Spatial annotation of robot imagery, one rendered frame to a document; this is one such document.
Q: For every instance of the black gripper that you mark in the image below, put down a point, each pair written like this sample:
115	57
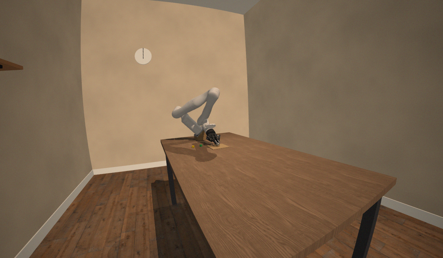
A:
212	136

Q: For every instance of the tan square mat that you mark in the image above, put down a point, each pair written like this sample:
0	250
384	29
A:
217	146

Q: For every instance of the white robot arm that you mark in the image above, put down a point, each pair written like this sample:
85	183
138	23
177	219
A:
210	97

